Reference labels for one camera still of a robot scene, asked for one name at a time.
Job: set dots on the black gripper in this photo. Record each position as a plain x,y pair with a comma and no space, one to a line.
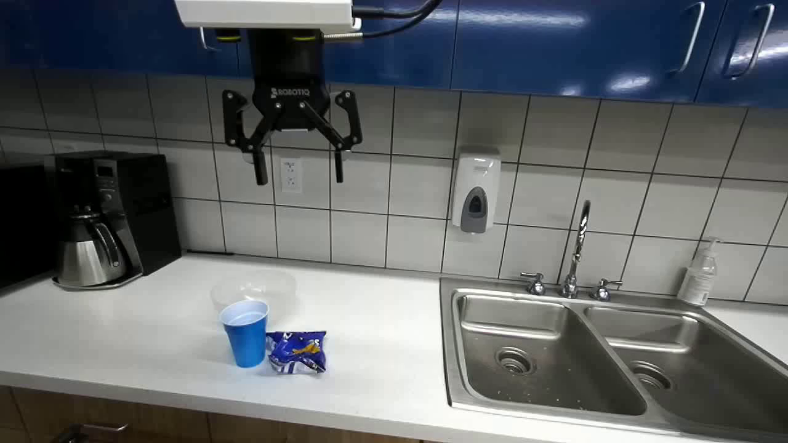
287,74

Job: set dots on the blue snack packet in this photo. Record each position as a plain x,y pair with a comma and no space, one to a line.
295,351

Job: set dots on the black steel coffee maker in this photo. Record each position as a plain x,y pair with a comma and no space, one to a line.
138,206

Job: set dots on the blue plastic cup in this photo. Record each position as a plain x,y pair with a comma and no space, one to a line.
246,335

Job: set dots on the stainless steel coffee carafe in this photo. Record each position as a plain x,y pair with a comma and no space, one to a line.
86,260

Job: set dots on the black microwave oven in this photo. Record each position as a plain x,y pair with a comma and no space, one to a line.
26,223

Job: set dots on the chrome sink faucet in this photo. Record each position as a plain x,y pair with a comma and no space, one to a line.
577,247

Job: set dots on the wooden base cabinets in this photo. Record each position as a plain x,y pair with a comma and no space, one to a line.
164,421

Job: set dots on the stainless steel double sink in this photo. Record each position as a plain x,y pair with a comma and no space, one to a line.
532,384

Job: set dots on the clear soap pump bottle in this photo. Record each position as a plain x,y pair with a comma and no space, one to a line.
698,279

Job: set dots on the white wall outlet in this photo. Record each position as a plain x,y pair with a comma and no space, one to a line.
291,175

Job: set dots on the white wall soap dispenser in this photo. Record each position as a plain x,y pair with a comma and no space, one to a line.
476,187

